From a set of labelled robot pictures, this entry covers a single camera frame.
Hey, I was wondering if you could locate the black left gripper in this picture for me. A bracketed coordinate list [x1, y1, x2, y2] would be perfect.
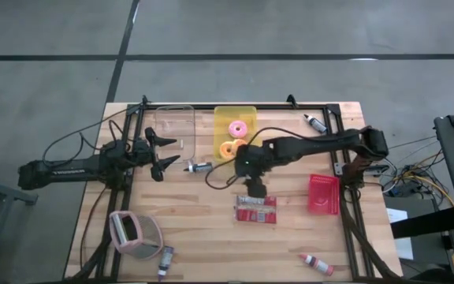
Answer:
[131, 125, 181, 182]

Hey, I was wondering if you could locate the red plastic basket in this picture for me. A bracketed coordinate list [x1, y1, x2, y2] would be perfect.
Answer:
[307, 174, 341, 216]

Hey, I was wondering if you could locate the purplish red dropper bottle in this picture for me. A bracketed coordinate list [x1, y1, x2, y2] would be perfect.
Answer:
[157, 245, 175, 282]

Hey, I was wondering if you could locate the black aluminium table frame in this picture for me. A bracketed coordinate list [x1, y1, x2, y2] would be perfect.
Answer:
[69, 101, 401, 283]

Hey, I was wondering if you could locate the light red dropper bottle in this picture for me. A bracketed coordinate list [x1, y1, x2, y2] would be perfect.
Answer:
[299, 252, 335, 277]

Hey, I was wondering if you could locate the clear plastic bin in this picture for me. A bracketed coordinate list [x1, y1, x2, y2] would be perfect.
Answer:
[154, 104, 196, 162]

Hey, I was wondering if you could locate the pink frosted toy donut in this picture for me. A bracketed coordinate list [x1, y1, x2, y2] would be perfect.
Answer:
[228, 120, 248, 140]

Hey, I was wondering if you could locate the tangled cable bundle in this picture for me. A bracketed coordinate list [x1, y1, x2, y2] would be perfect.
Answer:
[380, 165, 454, 208]

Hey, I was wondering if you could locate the white paper sheet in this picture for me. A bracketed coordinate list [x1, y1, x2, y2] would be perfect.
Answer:
[385, 207, 415, 260]

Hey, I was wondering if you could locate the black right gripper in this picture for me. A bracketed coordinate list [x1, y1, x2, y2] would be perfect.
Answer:
[233, 144, 270, 200]

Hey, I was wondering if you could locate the black bottle white cap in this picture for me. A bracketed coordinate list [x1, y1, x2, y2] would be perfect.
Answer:
[303, 114, 328, 134]
[183, 161, 214, 174]

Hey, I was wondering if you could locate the yellow plastic bin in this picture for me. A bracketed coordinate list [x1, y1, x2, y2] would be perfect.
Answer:
[213, 105, 259, 163]

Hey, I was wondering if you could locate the pink mesh basket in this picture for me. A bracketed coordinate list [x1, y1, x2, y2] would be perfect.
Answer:
[108, 210, 164, 260]

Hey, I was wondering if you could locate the red snack package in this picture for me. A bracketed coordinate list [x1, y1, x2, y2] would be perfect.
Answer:
[234, 193, 278, 225]

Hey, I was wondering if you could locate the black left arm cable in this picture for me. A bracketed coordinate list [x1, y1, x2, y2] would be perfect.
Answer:
[41, 103, 145, 169]

